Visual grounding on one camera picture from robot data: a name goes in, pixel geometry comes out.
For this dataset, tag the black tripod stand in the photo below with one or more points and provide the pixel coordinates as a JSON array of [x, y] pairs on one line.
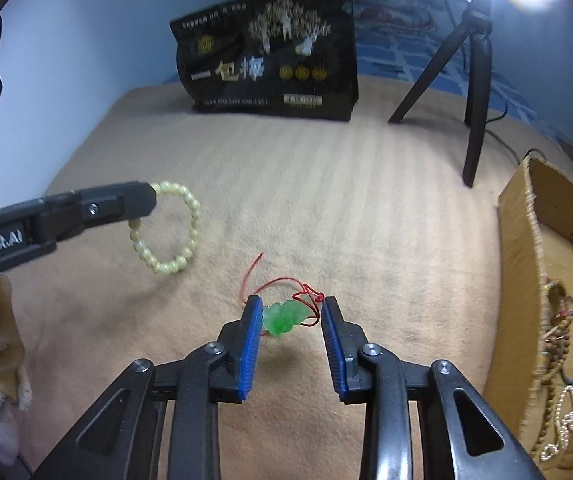
[[476, 110]]

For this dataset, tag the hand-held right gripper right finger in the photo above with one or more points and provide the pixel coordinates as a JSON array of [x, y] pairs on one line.
[[334, 350]]

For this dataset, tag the person's left hand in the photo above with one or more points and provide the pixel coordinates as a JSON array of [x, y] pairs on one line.
[[4, 340]]

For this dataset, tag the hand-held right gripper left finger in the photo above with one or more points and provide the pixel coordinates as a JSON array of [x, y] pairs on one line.
[[251, 350]]

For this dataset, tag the black printed snack bag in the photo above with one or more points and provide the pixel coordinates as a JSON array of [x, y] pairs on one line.
[[246, 85]]

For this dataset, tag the blue patterned bed sheet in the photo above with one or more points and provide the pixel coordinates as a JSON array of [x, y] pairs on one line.
[[391, 60]]

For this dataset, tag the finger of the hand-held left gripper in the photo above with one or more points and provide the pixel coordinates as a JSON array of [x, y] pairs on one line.
[[106, 205]]

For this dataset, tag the cardboard box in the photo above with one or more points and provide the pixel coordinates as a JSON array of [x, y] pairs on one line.
[[521, 260]]

